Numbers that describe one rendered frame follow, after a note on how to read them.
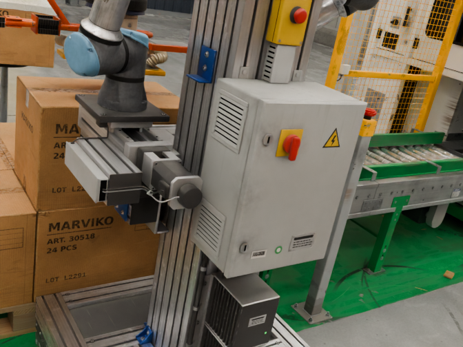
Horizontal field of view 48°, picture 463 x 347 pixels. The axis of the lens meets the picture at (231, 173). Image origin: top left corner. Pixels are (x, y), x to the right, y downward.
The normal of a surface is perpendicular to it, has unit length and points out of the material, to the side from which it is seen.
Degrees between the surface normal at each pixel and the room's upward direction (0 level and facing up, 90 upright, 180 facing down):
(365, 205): 90
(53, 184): 90
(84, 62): 97
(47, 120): 90
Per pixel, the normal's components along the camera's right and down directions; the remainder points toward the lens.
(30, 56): 0.41, 0.40
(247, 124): -0.83, 0.06
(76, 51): -0.56, 0.33
